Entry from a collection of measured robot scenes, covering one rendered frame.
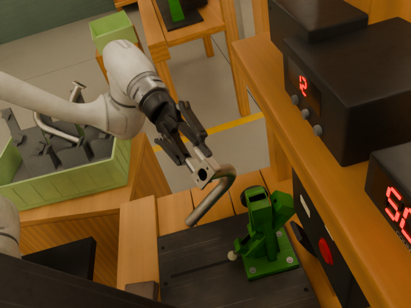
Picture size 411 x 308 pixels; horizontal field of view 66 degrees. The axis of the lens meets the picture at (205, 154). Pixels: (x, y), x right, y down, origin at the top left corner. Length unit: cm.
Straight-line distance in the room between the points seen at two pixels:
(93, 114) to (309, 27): 65
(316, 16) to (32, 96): 65
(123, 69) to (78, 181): 83
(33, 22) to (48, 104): 688
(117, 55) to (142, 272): 66
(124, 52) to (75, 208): 92
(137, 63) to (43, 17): 689
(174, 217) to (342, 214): 93
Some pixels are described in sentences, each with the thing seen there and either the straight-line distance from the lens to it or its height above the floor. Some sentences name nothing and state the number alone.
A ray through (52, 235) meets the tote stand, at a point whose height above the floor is 66.
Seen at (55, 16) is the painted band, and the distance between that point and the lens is 761.
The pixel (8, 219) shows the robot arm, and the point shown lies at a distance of 124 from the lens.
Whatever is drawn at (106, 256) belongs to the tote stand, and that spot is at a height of 42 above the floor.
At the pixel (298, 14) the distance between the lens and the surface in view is 44.
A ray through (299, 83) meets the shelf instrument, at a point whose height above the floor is 159.
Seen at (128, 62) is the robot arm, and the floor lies 149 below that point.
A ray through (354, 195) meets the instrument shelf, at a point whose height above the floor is 154.
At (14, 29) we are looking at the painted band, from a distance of 786.
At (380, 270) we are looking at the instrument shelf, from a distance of 29.
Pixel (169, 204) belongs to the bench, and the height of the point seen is 88.
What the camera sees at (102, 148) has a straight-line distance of 163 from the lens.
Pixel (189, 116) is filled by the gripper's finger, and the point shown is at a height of 140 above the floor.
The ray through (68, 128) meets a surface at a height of 99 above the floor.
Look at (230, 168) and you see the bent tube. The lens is 71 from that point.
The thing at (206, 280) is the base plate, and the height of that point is 90.
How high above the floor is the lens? 179
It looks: 41 degrees down
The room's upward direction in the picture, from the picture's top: 17 degrees counter-clockwise
